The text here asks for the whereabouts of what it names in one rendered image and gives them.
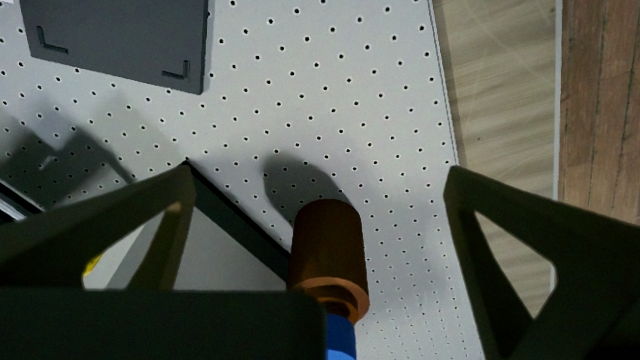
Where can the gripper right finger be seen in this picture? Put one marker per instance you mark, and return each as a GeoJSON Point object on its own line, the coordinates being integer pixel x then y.
{"type": "Point", "coordinates": [594, 309]}

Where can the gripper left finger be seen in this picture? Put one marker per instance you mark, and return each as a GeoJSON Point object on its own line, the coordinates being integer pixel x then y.
{"type": "Point", "coordinates": [52, 249]}

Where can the brown bottle with blue cap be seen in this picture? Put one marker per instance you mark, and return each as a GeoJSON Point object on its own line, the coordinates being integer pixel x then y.
{"type": "Point", "coordinates": [327, 261]}

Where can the dark grey flat rectangular pad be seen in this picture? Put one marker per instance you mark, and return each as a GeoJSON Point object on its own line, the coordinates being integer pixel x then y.
{"type": "Point", "coordinates": [158, 42]}

